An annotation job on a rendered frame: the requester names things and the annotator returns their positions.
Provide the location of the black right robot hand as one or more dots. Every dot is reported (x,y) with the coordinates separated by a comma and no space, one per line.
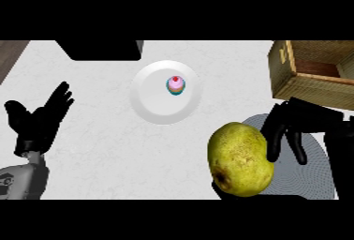
(317,120)

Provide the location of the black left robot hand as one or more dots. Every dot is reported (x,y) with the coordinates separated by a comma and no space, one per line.
(41,125)

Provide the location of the yellow-green pear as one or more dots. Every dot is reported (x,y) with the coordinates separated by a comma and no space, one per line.
(238,159)

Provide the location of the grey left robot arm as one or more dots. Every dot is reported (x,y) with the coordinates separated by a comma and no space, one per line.
(20,181)

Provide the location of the wooden crate basket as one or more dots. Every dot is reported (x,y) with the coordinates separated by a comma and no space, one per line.
(312,87)

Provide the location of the round grey placemat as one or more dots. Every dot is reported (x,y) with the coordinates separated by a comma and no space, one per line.
(311,176)

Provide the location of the brown wooden panel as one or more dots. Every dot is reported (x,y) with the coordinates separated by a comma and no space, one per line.
(8,56)

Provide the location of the white round plate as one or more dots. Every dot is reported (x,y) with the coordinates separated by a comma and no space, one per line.
(156,100)

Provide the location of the black appliance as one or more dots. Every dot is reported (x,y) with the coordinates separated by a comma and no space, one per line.
(100,50)

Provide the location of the pink frosted cupcake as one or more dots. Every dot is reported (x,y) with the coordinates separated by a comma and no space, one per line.
(175,85)

